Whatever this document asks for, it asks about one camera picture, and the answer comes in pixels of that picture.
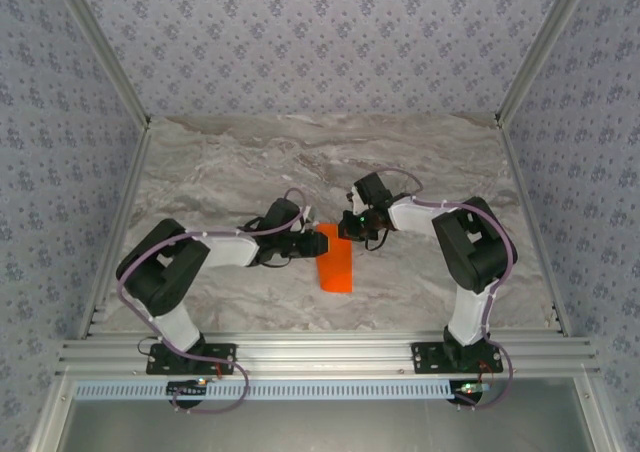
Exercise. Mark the left aluminium frame post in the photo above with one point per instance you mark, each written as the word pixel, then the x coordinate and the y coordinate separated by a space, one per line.
pixel 105 47

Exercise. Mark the aluminium frame post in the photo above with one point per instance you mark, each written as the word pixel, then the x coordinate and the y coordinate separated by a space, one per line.
pixel 541 47
pixel 105 47

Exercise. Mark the left aluminium side rail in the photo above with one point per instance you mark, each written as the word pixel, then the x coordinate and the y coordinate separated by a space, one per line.
pixel 132 182

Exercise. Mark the grey metal panel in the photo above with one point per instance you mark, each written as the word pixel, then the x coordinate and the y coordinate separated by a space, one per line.
pixel 325 427

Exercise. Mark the right small control board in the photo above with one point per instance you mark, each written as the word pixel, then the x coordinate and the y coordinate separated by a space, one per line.
pixel 470 387

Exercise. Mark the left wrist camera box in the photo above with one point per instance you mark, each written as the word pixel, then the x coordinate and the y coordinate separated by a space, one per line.
pixel 309 222

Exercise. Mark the left lower aluminium frame bar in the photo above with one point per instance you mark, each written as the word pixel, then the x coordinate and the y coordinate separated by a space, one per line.
pixel 54 422

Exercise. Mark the left small control board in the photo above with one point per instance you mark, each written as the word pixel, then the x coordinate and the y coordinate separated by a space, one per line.
pixel 187 388

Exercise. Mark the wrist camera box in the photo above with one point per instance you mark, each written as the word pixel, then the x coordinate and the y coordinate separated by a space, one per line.
pixel 356 199
pixel 309 222

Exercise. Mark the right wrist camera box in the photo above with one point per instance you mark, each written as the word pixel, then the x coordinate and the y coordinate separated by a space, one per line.
pixel 356 199

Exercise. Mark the aluminium frame bar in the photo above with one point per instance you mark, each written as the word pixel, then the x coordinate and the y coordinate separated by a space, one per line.
pixel 54 422
pixel 600 422

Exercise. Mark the right aluminium frame post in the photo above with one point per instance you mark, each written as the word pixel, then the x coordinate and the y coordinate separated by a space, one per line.
pixel 541 47

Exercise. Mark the aluminium side rail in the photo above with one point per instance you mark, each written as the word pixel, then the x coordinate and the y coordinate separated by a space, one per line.
pixel 132 182
pixel 517 182

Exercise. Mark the long aluminium mounting rail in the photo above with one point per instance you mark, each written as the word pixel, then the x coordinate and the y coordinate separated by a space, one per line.
pixel 325 357

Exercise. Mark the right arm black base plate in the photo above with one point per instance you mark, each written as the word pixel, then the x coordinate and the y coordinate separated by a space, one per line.
pixel 425 362

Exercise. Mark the left black-white robot arm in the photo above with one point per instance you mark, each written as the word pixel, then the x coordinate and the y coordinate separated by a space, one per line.
pixel 160 272

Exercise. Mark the small control board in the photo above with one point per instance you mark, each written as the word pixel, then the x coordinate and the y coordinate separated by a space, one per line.
pixel 470 387
pixel 187 388

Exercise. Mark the right black-white robot arm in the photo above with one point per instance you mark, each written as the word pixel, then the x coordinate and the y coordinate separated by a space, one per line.
pixel 475 252

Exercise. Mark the orange paper sheet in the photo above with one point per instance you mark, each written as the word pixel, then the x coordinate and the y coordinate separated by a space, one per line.
pixel 337 267

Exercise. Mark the right lower aluminium frame bar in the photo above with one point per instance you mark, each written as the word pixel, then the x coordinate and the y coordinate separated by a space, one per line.
pixel 600 422

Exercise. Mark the right aluminium side rail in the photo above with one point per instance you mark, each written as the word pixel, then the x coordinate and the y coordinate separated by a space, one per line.
pixel 517 182

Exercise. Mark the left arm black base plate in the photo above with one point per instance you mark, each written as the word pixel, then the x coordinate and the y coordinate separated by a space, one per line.
pixel 159 367

